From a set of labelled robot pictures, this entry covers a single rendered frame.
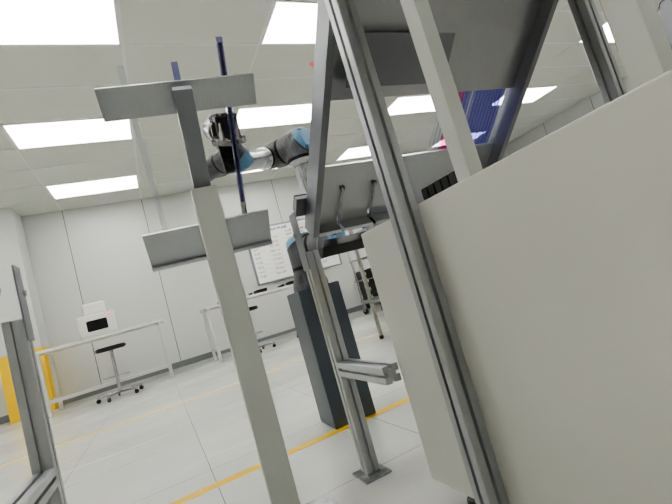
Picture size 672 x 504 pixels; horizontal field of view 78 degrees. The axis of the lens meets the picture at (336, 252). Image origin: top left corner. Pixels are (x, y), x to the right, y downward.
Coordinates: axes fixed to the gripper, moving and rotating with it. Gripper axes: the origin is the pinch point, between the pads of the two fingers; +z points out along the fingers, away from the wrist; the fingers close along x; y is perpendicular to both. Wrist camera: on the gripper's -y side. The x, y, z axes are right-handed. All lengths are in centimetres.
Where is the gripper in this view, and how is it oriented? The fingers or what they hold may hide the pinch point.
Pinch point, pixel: (234, 143)
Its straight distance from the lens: 117.1
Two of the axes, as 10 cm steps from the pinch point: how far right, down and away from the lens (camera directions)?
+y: -1.0, -9.2, -3.8
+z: 4.0, 3.1, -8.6
